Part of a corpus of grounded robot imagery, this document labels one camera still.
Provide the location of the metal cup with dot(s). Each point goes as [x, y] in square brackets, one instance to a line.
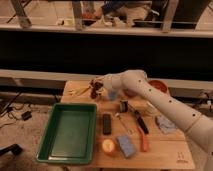
[123, 106]

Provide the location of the small light blue cup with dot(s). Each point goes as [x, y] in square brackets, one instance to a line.
[112, 95]

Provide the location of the green plastic tray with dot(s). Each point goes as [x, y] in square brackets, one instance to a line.
[69, 135]

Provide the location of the orange round fruit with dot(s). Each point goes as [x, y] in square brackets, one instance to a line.
[108, 146]

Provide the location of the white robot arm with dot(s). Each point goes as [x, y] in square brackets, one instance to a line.
[193, 123]

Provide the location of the orange handled tool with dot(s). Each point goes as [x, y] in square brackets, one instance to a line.
[144, 142]

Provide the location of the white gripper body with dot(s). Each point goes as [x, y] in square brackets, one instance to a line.
[105, 80]

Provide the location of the blue sponge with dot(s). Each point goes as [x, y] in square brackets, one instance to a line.
[126, 145]

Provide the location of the black rectangular block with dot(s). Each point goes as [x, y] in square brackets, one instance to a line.
[106, 124]

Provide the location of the grey blue cloth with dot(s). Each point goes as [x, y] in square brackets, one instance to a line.
[165, 125]

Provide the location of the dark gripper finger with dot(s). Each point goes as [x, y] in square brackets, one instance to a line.
[93, 94]
[97, 86]

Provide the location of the red bowl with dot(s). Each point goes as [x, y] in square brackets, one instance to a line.
[159, 85]

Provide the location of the metal spoon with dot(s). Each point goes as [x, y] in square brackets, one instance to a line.
[129, 131]

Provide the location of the wooden table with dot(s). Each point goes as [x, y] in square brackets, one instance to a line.
[166, 151]

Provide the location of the black power adapter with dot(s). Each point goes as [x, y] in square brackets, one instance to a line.
[26, 115]

